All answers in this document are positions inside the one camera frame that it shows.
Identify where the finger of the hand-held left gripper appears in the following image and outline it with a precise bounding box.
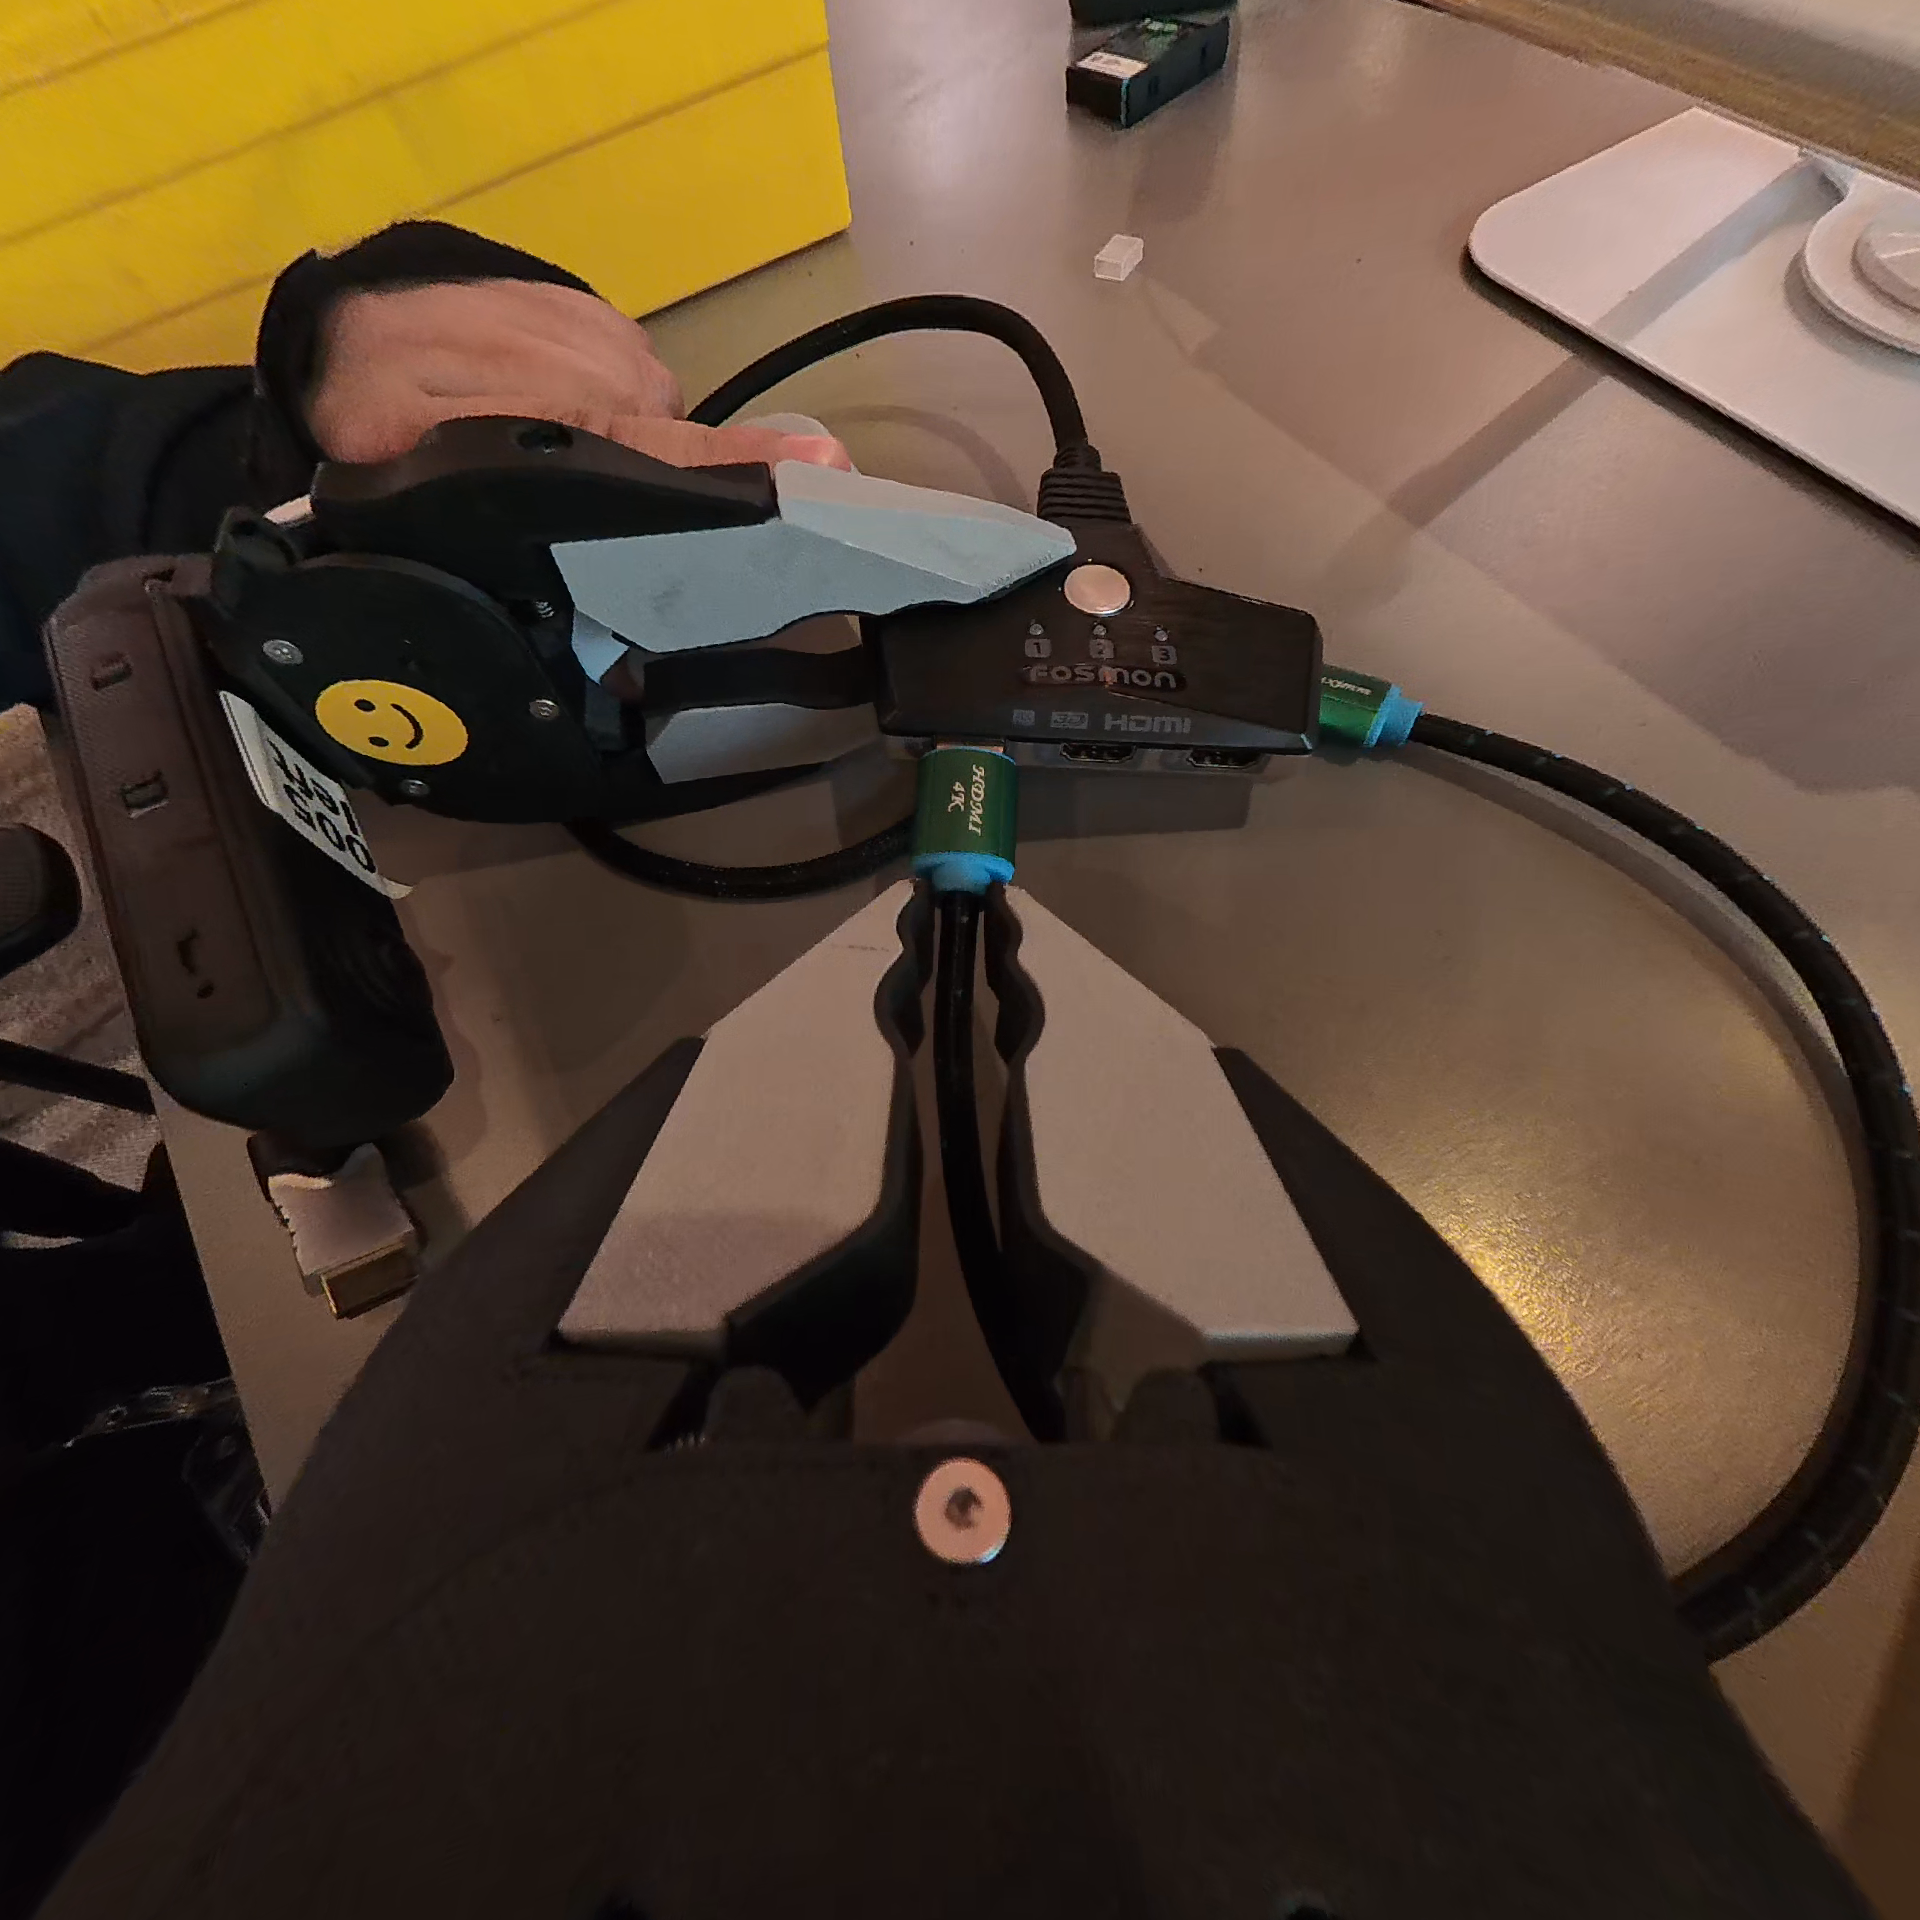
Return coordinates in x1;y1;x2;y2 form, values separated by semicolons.
551;461;1080;665
642;627;889;788

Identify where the person's left hand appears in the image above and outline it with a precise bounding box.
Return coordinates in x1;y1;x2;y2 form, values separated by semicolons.
321;277;857;474

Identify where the white monitor stand base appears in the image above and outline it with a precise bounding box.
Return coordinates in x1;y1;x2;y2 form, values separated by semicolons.
1467;107;1920;531

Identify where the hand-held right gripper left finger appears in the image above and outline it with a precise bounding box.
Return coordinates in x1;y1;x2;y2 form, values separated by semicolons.
559;882;926;1407

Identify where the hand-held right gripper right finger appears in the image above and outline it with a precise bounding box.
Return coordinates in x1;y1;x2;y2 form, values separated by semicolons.
988;885;1361;1359

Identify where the small black battery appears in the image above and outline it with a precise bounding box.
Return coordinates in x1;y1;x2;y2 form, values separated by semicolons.
1066;11;1235;130

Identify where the black cable with grey plug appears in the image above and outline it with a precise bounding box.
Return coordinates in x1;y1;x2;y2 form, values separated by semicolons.
247;294;1136;1321

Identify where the black hdmi switch box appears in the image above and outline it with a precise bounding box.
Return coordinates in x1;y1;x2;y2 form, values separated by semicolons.
874;516;1327;785

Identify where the yellow plastic bin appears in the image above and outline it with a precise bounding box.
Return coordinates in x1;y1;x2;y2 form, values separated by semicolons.
0;0;854;377

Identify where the black braided hdmi cable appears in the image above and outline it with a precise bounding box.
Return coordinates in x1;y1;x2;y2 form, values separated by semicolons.
908;661;1920;1663

